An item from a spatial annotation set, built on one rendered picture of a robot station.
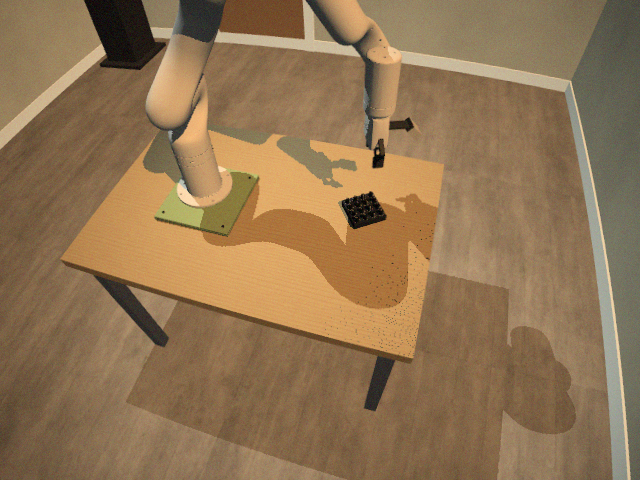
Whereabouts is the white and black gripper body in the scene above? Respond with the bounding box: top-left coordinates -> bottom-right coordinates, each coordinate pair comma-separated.
364,112 -> 393,150

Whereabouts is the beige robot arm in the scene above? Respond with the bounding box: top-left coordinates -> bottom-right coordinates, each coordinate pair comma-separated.
145,0 -> 402,208

